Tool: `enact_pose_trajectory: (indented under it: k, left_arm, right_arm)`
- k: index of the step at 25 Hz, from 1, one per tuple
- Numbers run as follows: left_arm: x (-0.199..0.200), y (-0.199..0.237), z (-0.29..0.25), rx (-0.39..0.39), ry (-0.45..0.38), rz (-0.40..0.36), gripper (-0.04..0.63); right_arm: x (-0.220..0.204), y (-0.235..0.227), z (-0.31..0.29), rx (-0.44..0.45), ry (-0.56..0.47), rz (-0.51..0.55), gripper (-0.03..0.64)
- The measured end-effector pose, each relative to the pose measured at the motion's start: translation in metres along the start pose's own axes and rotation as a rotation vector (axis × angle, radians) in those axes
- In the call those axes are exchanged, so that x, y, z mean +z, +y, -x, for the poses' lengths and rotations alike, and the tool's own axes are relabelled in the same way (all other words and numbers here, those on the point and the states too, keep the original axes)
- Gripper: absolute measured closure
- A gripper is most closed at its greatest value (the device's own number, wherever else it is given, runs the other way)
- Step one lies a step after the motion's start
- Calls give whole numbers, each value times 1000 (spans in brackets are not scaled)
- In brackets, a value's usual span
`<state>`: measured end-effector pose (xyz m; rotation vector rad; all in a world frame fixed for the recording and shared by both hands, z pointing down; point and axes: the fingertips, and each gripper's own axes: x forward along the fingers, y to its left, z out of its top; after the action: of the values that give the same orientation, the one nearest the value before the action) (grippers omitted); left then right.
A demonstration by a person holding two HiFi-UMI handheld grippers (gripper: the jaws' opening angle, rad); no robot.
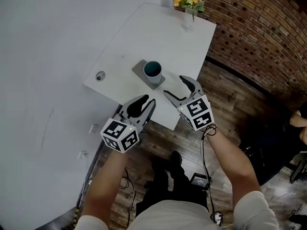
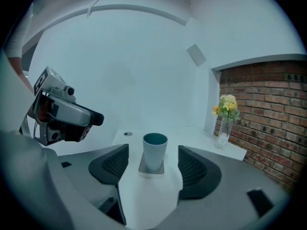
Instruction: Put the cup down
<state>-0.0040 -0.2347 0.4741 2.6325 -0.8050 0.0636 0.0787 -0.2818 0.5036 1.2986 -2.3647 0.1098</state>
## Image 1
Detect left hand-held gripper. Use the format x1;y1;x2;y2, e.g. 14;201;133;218
100;94;156;154

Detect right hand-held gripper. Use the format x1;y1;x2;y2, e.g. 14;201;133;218
164;75;215;131

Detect pale teal ribbed cup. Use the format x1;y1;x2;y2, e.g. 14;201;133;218
143;61;163;85

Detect grey square coaster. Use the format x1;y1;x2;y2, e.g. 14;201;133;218
131;59;166;90

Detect person's right forearm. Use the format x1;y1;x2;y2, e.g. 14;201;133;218
206;126;261;206

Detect person's left forearm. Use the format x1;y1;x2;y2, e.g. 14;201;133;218
81;149;129;221

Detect person's right shoe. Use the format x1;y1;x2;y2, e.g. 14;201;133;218
169;150;183;174

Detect white square table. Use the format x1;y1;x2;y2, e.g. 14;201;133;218
85;2;217;131

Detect clear glass vase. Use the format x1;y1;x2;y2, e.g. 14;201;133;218
183;8;195;31

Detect person's black trousers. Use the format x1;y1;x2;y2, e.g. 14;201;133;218
135;157;209;217

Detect black box with screen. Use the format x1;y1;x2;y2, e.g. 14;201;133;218
189;172;210;189

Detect person's white shirt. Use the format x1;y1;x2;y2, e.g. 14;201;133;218
74;190;280;230

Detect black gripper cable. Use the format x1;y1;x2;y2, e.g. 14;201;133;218
200;124;218;221

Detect yellow black striped cable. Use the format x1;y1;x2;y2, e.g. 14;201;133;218
71;206;80;230

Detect white cable plug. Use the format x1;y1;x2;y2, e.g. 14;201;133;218
210;212;223;225

